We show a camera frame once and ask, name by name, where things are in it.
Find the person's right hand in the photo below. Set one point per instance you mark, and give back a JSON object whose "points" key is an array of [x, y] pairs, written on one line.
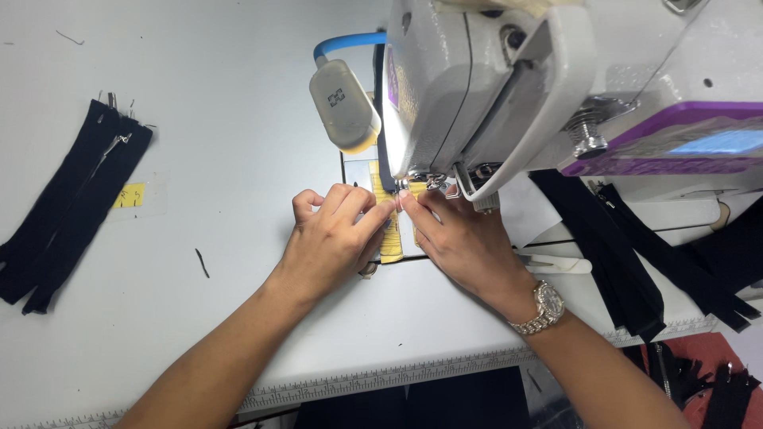
{"points": [[465, 244]]}

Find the person's left hand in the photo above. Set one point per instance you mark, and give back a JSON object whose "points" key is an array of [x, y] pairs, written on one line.
{"points": [[325, 244]]}

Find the long yellow tape strip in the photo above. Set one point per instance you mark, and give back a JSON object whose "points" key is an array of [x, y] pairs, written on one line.
{"points": [[390, 247]]}

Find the white paper sheet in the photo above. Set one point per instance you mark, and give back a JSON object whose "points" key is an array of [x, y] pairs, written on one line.
{"points": [[527, 214]]}

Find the metal presser foot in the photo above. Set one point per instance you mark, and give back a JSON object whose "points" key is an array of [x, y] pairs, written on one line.
{"points": [[426, 182]]}

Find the short yellow tape strip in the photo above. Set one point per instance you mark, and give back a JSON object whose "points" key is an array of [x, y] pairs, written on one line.
{"points": [[417, 188]]}

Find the white thread snips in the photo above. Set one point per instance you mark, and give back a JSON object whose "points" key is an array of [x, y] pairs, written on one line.
{"points": [[557, 265]]}

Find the silver jewelled wristwatch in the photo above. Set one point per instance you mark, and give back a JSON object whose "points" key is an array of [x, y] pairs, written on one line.
{"points": [[545, 310]]}

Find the black thread scrap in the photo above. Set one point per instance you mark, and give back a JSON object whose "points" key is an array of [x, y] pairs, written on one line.
{"points": [[202, 263]]}

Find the black zipper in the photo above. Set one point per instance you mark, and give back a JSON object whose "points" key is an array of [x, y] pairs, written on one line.
{"points": [[56, 202], [89, 220], [602, 262], [667, 256]]}

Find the beige sewing lamp head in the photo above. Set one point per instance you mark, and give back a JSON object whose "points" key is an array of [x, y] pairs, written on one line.
{"points": [[343, 107]]}

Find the white measuring tape strip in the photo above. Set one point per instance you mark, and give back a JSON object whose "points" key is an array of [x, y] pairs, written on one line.
{"points": [[387, 378]]}

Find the person's dark trousers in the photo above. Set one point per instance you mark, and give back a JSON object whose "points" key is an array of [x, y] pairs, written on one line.
{"points": [[417, 402]]}

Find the white industrial sewing machine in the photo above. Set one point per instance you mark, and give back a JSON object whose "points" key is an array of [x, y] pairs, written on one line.
{"points": [[536, 77]]}

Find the yellow paper label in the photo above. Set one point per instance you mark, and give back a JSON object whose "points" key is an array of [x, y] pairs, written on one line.
{"points": [[129, 195]]}

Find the black fabric piece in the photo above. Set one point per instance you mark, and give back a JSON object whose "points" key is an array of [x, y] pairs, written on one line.
{"points": [[736, 250]]}

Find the red bin with zippers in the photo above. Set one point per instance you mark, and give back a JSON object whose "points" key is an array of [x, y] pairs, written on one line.
{"points": [[709, 381]]}

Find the thin dark thread scrap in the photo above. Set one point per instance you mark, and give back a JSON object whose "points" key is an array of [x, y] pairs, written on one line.
{"points": [[70, 38]]}

